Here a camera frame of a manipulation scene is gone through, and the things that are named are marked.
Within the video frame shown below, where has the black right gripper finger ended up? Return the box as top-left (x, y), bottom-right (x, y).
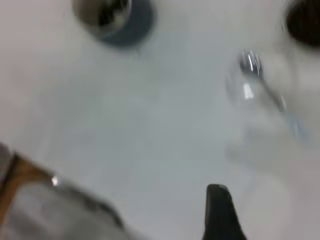
top-left (201, 184), bottom-right (247, 240)

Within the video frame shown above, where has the steel spoon light blue handle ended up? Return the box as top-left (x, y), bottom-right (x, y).
top-left (238, 48), bottom-right (309, 144)

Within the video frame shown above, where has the dark grey ceramic mug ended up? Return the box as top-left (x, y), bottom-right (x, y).
top-left (71, 0), bottom-right (160, 50)

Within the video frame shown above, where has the double-walled clear glass cup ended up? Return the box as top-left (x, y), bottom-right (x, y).
top-left (281, 0), bottom-right (320, 52)

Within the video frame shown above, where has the small clear glass dish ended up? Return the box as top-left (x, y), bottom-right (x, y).
top-left (224, 62), bottom-right (285, 162)

